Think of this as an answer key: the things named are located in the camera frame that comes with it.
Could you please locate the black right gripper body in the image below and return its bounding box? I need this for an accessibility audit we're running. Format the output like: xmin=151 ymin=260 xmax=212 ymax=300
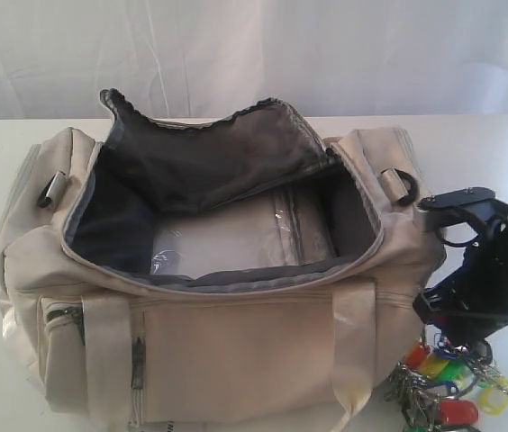
xmin=412 ymin=211 xmax=508 ymax=347

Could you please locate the colourful key tag bunch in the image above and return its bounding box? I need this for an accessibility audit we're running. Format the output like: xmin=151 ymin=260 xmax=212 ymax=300
xmin=384 ymin=321 xmax=508 ymax=431

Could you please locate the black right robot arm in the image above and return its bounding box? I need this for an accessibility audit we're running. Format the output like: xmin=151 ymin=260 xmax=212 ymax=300
xmin=413 ymin=187 xmax=508 ymax=346

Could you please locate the cream fabric duffel bag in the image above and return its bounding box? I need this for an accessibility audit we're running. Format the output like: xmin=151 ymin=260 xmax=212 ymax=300
xmin=0 ymin=89 xmax=445 ymax=431

